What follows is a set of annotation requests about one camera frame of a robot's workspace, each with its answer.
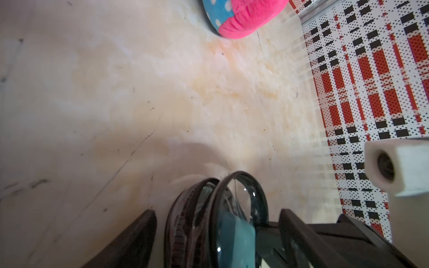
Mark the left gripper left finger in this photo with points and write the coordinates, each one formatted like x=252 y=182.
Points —
x=131 y=248

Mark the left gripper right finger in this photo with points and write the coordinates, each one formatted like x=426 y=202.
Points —
x=317 y=251

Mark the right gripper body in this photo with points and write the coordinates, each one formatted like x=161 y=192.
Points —
x=361 y=245

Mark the teal charger bottom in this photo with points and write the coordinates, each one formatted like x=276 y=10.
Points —
x=236 y=240

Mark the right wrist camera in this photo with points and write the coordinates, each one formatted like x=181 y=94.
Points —
x=399 y=167

